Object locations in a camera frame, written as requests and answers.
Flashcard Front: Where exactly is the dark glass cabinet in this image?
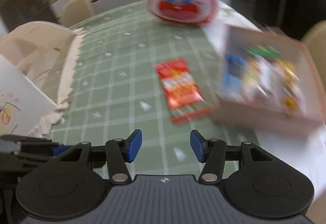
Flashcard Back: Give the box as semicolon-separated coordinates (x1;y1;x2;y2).
0;0;62;36

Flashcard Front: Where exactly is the long red snack packet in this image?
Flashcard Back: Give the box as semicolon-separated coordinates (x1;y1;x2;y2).
155;58;212;126

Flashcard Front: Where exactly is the white paper bag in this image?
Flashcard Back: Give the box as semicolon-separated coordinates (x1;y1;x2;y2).
0;55;58;135

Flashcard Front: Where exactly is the green checkered tablecloth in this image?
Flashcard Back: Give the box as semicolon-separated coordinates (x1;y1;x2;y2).
51;0;260;179

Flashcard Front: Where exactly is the yellow pastry clear packet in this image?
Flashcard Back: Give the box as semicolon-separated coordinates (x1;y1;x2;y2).
276;58;301;111

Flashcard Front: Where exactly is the pink cardboard box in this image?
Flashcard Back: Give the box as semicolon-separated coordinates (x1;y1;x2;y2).
213;24;326;138

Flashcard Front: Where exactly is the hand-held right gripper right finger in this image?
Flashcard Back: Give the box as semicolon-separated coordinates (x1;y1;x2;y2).
190;130;273;184

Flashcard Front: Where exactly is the rice cracker bar packet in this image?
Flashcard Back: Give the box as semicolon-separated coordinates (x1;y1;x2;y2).
251;57;277;102

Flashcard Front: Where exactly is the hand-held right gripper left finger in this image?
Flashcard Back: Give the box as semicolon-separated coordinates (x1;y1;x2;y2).
59;129;142;184

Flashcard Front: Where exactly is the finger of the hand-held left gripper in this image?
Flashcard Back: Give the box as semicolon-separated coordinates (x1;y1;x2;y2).
20;145;74;157
0;134;53;143

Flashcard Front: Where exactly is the blue snack packet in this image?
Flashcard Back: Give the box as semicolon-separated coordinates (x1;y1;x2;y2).
221;55;246;97

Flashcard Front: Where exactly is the green snack packet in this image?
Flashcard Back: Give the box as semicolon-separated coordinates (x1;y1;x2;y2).
246;46;282;59

